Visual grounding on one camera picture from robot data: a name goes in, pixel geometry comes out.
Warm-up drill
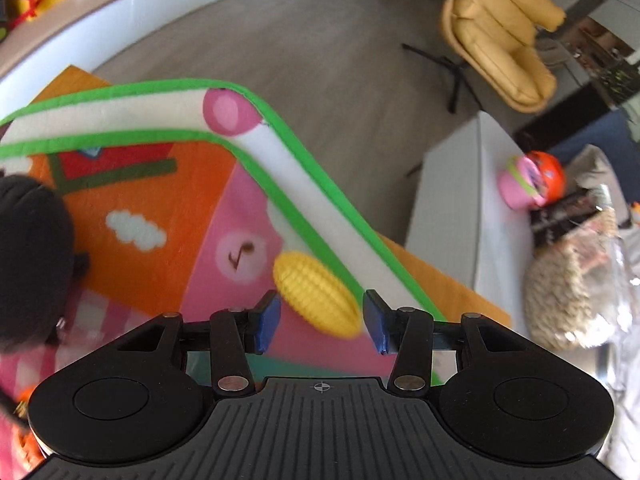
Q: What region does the yellow toy corn cob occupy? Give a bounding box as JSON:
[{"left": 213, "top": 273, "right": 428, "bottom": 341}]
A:
[{"left": 272, "top": 252, "right": 362, "bottom": 339}]

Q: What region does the black plush toy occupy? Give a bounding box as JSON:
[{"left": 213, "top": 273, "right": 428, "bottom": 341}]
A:
[{"left": 1, "top": 174, "right": 89, "bottom": 354}]

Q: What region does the colourful play mat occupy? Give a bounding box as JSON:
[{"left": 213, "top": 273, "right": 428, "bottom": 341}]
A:
[{"left": 0, "top": 64, "right": 512, "bottom": 480}]

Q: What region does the large glass nut jar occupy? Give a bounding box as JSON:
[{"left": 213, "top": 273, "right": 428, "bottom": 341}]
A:
[{"left": 523, "top": 184, "right": 639, "bottom": 350}]

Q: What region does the pink toy cup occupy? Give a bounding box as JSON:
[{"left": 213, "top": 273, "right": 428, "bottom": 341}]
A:
[{"left": 497, "top": 155, "right": 547, "bottom": 210}]

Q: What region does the orange plastic container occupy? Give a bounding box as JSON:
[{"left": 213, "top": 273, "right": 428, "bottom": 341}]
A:
[{"left": 527, "top": 151, "right": 566, "bottom": 205}]

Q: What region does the yellow lounge chair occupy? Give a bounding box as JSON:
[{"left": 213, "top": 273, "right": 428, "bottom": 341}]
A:
[{"left": 440, "top": 0, "right": 565, "bottom": 114}]

